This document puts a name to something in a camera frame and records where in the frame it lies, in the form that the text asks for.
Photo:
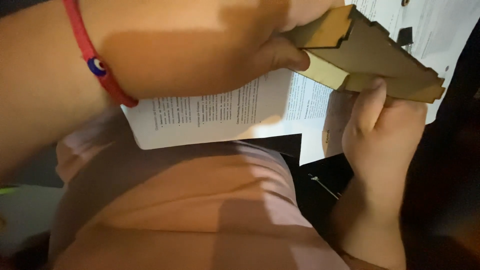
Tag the laser-cut wooden box part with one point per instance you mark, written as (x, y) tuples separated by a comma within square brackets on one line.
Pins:
[(375, 56)]

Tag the thin metal pin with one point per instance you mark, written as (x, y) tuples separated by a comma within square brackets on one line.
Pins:
[(324, 186)]

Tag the person's pink shirt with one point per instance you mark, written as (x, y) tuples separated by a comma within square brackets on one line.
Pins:
[(180, 202)]

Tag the small black clip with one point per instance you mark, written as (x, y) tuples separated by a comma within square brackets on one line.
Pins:
[(405, 36)]

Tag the person's right hand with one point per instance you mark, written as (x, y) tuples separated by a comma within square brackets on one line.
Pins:
[(378, 142)]

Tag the printed white paper sheet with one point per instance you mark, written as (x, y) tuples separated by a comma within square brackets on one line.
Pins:
[(210, 116), (438, 26), (333, 123)]

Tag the person's left hand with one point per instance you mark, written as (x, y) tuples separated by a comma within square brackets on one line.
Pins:
[(180, 48)]

